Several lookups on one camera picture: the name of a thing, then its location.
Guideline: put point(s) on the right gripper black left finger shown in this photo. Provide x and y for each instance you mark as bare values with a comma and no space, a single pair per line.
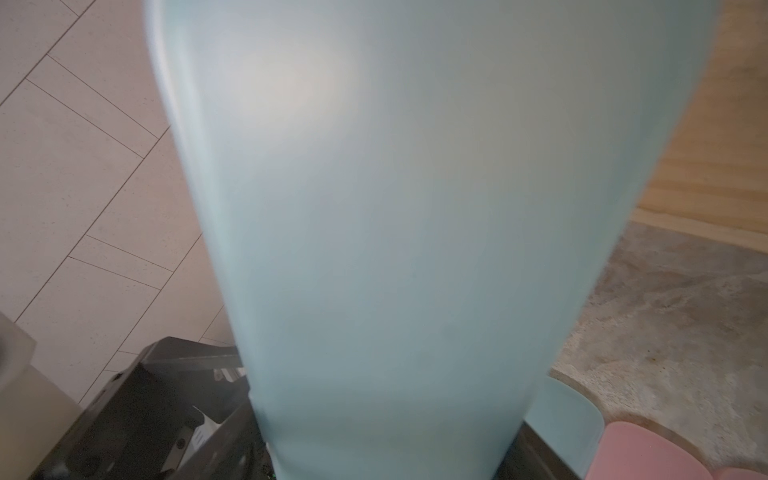
233,449

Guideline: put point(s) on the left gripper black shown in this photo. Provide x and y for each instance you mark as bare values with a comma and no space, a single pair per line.
138,425

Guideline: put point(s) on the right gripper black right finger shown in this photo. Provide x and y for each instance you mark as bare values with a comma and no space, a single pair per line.
529,457

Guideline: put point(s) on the light teal pencil case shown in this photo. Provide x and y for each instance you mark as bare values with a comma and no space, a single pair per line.
407,203
568,422

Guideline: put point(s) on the pink pencil case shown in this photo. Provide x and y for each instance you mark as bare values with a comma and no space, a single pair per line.
733,473
628,451

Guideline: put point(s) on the wooden two-tier shelf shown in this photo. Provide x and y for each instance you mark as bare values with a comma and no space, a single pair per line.
712,180

